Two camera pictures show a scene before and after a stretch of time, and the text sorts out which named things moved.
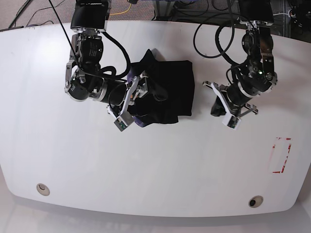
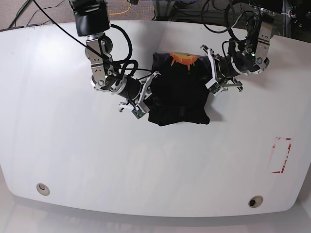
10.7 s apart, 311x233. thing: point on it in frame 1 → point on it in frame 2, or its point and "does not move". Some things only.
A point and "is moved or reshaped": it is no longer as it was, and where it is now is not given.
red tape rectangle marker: [280, 151] does not move
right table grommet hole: [255, 201] does not move
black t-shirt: [170, 93] is moved or reshaped
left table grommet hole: [43, 189] does not move
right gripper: [234, 98] → [225, 68]
